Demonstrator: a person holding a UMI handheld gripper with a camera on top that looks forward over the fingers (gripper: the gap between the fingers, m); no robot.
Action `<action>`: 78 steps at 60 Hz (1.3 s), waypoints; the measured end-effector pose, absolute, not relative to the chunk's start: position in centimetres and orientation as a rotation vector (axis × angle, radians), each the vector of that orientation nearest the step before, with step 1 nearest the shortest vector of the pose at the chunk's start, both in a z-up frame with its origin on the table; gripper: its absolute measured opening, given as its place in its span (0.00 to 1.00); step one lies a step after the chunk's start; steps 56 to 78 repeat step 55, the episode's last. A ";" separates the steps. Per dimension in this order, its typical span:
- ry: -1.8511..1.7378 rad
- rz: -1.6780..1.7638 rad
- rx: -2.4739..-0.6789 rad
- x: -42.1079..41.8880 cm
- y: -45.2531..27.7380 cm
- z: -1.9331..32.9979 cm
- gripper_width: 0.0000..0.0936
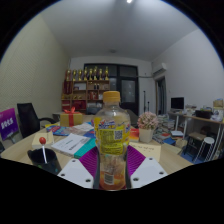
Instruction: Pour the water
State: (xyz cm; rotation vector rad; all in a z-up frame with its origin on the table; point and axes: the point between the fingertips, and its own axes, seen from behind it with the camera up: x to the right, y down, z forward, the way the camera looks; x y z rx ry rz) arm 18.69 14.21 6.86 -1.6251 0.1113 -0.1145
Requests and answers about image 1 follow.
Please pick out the yellow-labelled plastic drink bottle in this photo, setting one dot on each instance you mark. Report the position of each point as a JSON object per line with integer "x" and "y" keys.
{"x": 111, "y": 136}

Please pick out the white printed booklet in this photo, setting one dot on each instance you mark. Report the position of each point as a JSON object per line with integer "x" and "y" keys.
{"x": 70, "y": 143}

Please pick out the teal book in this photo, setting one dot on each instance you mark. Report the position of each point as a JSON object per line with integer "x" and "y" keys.
{"x": 86, "y": 148}

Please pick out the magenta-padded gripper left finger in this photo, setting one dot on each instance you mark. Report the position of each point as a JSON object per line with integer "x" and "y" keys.
{"x": 78, "y": 171}

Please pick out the red lollipop with white stick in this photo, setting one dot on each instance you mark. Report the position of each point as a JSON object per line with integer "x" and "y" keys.
{"x": 42, "y": 141}

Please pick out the black mug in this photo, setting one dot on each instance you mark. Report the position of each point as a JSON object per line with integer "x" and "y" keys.
{"x": 50, "y": 162}

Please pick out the white wall air conditioner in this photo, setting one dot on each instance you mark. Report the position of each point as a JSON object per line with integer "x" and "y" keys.
{"x": 160, "y": 68}

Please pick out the ceiling light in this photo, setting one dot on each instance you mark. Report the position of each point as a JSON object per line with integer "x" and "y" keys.
{"x": 129, "y": 1}

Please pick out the wooden shelf unit with trophies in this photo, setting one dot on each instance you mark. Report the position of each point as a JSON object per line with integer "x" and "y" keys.
{"x": 87, "y": 90}

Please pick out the wooden side desk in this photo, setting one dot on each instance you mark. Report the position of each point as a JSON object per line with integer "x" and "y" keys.
{"x": 200, "y": 119}

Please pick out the pink flowers in white pot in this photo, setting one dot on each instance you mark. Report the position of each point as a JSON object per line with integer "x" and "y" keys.
{"x": 147, "y": 124}

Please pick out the black office chair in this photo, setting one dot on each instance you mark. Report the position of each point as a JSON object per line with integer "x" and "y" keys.
{"x": 29, "y": 118}

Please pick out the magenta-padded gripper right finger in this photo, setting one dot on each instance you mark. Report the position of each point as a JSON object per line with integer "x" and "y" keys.
{"x": 146, "y": 171}

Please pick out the purple sign board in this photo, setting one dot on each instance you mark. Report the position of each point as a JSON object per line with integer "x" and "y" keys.
{"x": 8, "y": 123}

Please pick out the black box on desk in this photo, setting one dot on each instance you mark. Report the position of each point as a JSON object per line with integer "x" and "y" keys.
{"x": 203, "y": 114}

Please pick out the computer monitor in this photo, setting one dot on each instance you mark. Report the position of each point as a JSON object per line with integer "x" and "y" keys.
{"x": 177, "y": 103}

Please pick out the dark glass door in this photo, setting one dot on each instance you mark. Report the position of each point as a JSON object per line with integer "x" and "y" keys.
{"x": 128, "y": 90}

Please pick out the yellow gift box, red ribbon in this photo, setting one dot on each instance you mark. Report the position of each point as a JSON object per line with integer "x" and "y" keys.
{"x": 71, "y": 118}

